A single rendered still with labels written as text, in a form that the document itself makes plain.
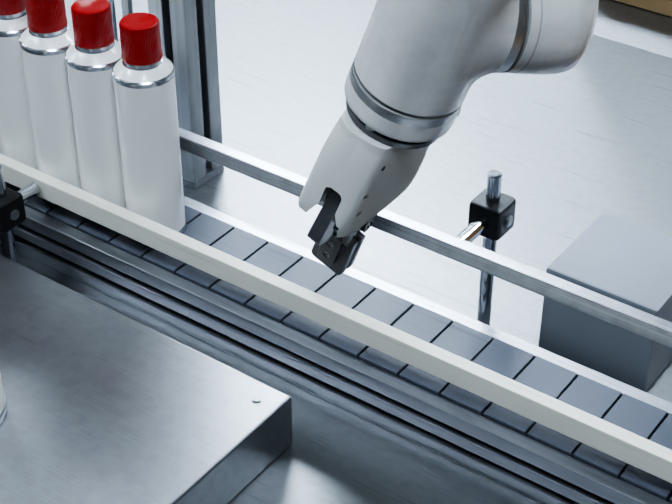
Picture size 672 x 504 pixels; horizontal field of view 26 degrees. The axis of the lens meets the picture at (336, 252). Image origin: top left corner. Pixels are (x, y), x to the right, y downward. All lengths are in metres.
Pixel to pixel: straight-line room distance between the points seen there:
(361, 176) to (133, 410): 0.25
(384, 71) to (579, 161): 0.54
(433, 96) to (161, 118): 0.30
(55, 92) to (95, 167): 0.07
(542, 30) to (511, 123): 0.56
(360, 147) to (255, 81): 0.60
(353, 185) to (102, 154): 0.30
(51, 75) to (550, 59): 0.46
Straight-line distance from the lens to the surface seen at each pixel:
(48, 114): 1.30
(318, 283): 1.24
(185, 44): 1.37
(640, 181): 1.49
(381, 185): 1.07
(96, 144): 1.28
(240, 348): 1.23
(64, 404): 1.14
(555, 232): 1.40
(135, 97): 1.21
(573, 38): 1.02
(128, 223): 1.27
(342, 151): 1.05
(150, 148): 1.24
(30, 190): 1.33
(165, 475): 1.07
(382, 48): 1.00
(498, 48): 1.00
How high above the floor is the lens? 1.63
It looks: 36 degrees down
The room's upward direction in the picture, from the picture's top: straight up
